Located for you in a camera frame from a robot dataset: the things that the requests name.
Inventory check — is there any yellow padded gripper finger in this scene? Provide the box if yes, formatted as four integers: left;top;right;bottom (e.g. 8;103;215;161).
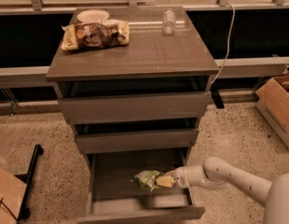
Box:
156;171;176;188

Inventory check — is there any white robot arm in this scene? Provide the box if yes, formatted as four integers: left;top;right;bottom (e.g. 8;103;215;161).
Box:
156;157;289;224

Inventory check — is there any cardboard box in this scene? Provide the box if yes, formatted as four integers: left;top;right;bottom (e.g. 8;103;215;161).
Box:
256;75;289;148
0;166;27;224

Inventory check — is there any grey drawer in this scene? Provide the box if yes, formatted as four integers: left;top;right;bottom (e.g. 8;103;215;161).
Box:
77;148;205;224
59;76;210;124
75;118;199;154

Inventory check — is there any clear plastic bottle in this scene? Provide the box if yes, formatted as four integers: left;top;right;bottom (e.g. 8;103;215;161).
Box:
162;8;176;35

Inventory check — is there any black cabinet caster bracket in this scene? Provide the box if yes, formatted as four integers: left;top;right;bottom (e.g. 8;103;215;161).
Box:
211;90;225;109

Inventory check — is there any white cable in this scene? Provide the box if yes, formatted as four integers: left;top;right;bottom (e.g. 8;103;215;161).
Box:
209;3;237;86

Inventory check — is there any cardboard box left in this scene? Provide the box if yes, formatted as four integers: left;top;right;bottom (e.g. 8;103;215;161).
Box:
0;166;27;224

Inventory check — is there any grey middle drawer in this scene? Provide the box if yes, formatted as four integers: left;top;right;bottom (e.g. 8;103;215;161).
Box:
75;118;199;154

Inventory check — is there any grey drawer cabinet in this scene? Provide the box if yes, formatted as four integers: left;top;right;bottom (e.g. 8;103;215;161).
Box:
47;7;218;166

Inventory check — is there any brown yellow chip bag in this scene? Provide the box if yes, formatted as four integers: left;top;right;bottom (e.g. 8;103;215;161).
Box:
62;20;130;51

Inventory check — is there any grey bottom drawer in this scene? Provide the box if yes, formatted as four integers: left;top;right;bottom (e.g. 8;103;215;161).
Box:
77;148;205;224

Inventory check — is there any black metal stand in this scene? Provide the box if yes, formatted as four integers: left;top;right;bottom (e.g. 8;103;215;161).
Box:
16;144;44;220

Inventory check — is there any grey top drawer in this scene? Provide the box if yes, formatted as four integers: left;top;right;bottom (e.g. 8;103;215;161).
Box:
59;76;210;124

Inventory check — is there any cardboard box right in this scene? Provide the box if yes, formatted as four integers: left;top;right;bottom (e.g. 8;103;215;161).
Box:
256;75;289;148

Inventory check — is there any white paper bowl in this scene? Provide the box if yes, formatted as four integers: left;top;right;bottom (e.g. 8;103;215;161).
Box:
77;9;109;23

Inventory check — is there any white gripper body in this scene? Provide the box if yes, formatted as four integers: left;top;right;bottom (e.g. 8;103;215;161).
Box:
172;166;199;189

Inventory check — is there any green jalapeno chip bag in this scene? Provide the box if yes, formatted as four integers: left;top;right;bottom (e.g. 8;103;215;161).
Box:
131;171;163;191

